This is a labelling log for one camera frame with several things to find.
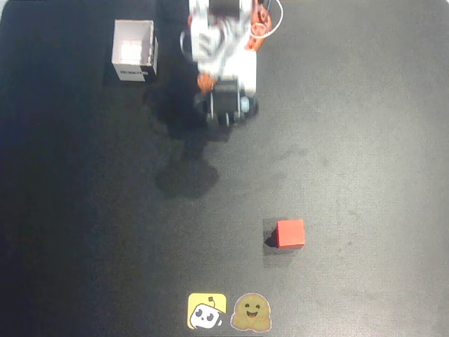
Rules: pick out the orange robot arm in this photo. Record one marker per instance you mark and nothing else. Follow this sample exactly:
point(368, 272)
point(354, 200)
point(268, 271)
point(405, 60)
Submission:
point(259, 33)

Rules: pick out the black webcam on gripper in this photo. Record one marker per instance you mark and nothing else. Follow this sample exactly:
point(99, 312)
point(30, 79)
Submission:
point(226, 102)

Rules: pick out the hugging face emoji sticker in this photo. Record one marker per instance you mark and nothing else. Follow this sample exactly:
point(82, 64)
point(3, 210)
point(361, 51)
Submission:
point(250, 312)

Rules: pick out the yellow robot sticker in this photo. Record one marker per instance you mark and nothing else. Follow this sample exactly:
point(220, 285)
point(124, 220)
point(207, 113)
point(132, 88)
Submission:
point(207, 311)

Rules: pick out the red cube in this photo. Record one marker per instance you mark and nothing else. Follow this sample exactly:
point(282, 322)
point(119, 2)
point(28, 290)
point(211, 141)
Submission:
point(290, 233)

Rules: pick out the white open cardboard box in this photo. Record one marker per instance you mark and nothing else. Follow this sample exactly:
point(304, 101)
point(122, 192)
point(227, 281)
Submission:
point(133, 45)

